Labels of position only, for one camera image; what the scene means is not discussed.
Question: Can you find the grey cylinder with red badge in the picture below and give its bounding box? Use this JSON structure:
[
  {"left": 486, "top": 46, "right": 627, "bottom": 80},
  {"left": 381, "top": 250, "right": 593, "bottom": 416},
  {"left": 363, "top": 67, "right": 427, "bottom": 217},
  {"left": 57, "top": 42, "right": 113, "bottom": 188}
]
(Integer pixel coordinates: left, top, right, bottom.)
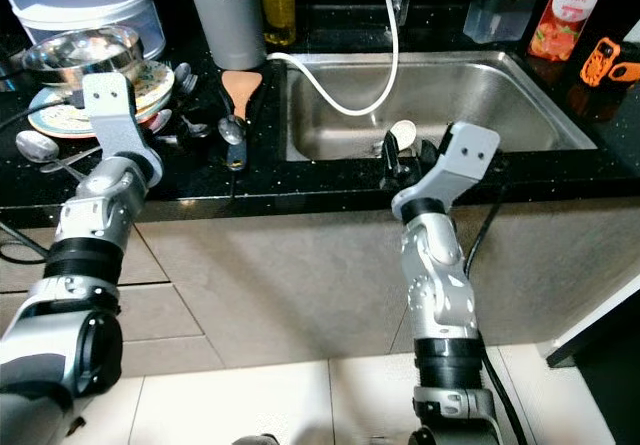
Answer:
[{"left": 182, "top": 0, "right": 266, "bottom": 71}]

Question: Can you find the patterned ceramic plate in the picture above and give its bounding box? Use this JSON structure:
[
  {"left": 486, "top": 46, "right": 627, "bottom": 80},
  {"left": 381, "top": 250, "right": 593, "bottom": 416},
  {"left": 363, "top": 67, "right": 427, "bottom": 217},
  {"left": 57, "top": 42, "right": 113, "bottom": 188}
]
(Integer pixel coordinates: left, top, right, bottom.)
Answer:
[{"left": 28, "top": 60, "right": 176, "bottom": 141}]

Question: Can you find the beige cabinet front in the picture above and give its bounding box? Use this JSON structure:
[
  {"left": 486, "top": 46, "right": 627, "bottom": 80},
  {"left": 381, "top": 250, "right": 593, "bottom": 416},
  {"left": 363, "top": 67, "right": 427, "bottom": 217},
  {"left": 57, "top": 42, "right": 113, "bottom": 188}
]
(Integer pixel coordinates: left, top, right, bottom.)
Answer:
[{"left": 0, "top": 200, "right": 640, "bottom": 376}]

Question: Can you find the stainless steel sink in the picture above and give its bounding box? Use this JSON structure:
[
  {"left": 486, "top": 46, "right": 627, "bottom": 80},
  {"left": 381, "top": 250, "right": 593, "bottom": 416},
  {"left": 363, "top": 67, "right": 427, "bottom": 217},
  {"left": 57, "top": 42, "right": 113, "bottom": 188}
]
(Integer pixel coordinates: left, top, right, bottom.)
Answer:
[{"left": 275, "top": 50, "right": 599, "bottom": 163}]

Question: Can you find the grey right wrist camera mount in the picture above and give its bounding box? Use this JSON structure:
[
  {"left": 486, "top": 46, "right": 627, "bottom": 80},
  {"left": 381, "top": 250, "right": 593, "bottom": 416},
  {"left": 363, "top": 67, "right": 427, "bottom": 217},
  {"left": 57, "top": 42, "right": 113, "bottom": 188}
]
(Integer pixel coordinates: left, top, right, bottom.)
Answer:
[{"left": 392, "top": 122, "right": 503, "bottom": 222}]

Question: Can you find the white hose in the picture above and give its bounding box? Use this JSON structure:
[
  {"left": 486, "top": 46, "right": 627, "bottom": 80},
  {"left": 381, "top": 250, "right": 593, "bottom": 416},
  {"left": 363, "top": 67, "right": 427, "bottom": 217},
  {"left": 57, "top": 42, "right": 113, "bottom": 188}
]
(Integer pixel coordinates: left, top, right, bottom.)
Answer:
[{"left": 267, "top": 0, "right": 402, "bottom": 118}]

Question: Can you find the yellow oil bottle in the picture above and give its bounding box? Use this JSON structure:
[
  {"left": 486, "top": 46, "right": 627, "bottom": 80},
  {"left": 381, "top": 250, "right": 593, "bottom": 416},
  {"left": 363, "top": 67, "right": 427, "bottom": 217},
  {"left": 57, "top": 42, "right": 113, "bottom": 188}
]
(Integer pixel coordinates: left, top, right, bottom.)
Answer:
[{"left": 260, "top": 0, "right": 296, "bottom": 46}]

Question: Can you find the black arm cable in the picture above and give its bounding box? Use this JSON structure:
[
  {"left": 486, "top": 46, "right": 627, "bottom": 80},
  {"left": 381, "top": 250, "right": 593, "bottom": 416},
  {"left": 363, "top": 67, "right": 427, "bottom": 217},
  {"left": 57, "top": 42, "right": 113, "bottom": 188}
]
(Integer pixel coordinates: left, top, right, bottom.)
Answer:
[
  {"left": 0, "top": 95, "right": 87, "bottom": 266},
  {"left": 463, "top": 187, "right": 529, "bottom": 445}
]

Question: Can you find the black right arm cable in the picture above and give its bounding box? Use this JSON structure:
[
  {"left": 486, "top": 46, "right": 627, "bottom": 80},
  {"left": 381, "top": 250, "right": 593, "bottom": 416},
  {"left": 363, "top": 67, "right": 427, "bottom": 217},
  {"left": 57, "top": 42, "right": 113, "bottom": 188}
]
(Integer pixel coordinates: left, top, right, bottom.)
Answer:
[{"left": 463, "top": 187, "right": 529, "bottom": 445}]

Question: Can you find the steel spoon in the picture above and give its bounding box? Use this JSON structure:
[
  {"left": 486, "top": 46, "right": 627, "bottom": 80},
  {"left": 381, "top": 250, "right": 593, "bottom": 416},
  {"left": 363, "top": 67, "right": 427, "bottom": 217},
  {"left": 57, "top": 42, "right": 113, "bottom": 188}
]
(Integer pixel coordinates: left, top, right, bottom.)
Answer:
[
  {"left": 218, "top": 115, "right": 247, "bottom": 149},
  {"left": 15, "top": 130, "right": 98, "bottom": 182},
  {"left": 150, "top": 108, "right": 174, "bottom": 135}
]

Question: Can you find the white plastic rice spoon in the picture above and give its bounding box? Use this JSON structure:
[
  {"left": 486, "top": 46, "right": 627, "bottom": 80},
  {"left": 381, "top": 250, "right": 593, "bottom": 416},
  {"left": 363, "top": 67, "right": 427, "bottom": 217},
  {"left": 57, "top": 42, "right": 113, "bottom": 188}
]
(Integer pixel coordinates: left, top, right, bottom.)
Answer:
[{"left": 372, "top": 120, "right": 418, "bottom": 158}]

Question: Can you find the clear plastic sponge holder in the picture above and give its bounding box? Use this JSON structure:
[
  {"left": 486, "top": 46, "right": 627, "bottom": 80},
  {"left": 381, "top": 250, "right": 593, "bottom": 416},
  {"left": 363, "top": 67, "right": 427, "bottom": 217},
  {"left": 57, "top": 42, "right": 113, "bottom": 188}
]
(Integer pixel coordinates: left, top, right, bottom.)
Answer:
[{"left": 463, "top": 0, "right": 533, "bottom": 44}]

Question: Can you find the wooden spatula with black handle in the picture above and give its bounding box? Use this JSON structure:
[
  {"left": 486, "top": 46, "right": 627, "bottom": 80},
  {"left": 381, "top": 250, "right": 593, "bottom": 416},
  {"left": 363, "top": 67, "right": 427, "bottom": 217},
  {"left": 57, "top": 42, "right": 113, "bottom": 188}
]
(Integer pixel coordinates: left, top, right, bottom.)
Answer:
[{"left": 220, "top": 70, "right": 264, "bottom": 171}]

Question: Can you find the steel fork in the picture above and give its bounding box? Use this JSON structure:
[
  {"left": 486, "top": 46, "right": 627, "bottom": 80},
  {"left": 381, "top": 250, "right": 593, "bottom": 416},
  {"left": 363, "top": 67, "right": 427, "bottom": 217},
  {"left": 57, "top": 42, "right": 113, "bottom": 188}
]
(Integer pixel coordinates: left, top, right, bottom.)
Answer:
[{"left": 172, "top": 62, "right": 202, "bottom": 102}]

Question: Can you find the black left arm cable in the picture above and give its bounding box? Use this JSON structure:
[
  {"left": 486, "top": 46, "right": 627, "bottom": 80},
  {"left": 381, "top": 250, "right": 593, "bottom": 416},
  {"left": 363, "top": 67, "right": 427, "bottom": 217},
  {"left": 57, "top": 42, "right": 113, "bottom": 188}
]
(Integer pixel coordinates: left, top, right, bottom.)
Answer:
[{"left": 0, "top": 95, "right": 87, "bottom": 266}]

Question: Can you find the stainless steel bowl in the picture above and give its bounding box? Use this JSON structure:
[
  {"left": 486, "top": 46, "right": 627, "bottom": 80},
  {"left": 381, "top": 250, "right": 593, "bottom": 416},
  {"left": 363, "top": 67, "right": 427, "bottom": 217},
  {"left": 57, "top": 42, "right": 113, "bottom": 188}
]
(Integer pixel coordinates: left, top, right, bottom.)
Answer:
[{"left": 22, "top": 25, "right": 143, "bottom": 88}]

